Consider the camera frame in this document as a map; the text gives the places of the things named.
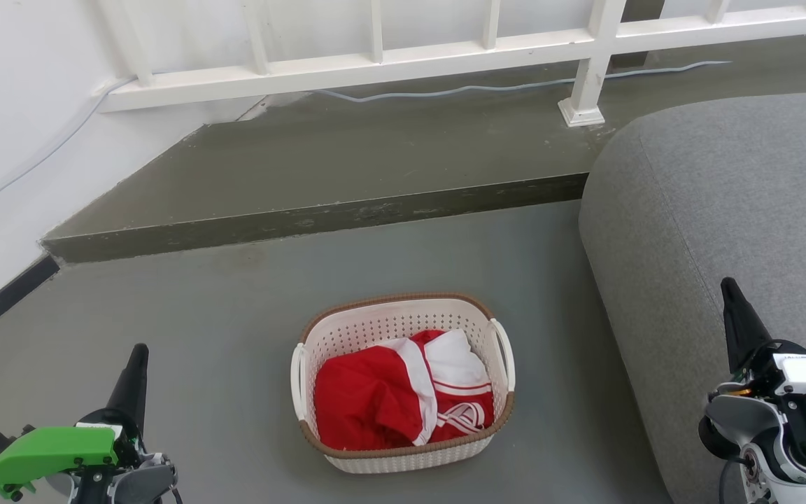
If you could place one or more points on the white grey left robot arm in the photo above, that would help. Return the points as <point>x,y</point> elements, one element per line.
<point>137,483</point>

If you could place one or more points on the red and white garment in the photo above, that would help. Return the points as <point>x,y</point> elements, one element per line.
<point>364,399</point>

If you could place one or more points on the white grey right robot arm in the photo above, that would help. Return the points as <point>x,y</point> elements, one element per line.
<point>746,420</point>

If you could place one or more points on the grey fabric sofa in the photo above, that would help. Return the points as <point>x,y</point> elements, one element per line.
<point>725,203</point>

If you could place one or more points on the black baseboard strip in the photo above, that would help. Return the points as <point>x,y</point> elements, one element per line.
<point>1,302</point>

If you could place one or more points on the white perforated plastic laundry basket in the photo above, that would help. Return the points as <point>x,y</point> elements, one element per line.
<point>403,318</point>

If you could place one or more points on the white wooden railing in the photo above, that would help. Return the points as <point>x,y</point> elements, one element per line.
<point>375,61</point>

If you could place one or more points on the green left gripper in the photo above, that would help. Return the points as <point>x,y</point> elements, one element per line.
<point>53,451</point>

